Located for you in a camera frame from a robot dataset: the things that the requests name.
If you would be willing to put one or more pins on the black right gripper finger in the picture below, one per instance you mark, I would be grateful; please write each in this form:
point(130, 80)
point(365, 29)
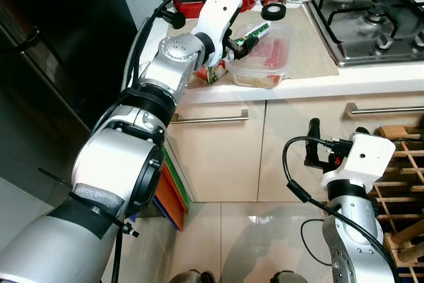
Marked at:
point(362, 131)
point(313, 142)

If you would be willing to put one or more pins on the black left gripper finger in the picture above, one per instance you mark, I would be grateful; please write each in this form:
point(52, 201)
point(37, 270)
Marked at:
point(249, 40)
point(245, 51)

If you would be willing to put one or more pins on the green white snack packet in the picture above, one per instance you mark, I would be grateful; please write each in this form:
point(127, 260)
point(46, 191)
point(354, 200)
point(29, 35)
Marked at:
point(260, 30)

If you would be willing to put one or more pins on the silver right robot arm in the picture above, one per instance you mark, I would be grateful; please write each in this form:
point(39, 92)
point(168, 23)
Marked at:
point(351, 243)

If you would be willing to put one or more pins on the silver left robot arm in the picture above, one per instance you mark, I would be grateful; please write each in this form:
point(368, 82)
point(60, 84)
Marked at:
point(112, 164)

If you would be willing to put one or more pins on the clear plastic food container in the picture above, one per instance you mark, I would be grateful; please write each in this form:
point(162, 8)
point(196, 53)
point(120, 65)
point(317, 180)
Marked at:
point(265, 64)

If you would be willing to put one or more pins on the wooden slatted rack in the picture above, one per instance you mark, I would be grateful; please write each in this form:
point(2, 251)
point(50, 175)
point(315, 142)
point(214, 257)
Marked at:
point(392, 131)

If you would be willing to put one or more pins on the black tape roll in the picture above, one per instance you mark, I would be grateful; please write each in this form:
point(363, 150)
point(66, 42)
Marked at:
point(264, 12)

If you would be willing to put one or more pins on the green red drink carton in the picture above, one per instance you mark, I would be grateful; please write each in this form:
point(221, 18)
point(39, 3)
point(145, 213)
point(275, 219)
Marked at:
point(213, 74)

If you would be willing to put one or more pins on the beige counter mat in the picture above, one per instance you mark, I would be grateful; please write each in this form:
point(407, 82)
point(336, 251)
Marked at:
point(308, 51)

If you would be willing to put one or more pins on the steel gas hob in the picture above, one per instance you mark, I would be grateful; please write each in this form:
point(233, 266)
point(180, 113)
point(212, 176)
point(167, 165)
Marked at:
point(358, 44)

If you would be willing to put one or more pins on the beige kitchen cabinet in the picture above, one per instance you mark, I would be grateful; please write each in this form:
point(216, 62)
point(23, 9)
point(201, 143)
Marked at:
point(218, 164)

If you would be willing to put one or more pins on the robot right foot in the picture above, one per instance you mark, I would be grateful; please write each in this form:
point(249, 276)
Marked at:
point(291, 277)

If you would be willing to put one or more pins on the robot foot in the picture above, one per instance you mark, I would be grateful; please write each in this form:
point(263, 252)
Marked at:
point(291, 277)
point(192, 277)

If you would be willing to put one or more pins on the green chopping board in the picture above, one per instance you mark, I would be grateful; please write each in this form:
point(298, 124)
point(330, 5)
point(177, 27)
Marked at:
point(180, 187)

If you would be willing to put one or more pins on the orange chopping board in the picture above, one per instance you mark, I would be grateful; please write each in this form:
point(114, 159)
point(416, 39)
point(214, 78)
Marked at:
point(169, 197)

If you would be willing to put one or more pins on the blue chopping board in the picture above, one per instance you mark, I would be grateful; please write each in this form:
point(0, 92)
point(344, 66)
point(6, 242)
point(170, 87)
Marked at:
point(159, 209)

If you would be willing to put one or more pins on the tall black appliance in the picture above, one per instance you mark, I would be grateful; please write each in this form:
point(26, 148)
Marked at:
point(59, 64)

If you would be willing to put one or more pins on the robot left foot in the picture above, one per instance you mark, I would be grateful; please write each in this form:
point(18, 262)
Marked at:
point(192, 277)

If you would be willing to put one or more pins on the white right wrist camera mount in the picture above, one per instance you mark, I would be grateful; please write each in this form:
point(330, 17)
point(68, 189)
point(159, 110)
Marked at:
point(361, 160)

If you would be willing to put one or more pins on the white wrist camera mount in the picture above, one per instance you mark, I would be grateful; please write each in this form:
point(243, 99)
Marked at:
point(361, 160)
point(217, 11)

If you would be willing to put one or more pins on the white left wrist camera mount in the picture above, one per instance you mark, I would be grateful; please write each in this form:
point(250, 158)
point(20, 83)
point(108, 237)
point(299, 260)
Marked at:
point(217, 11)

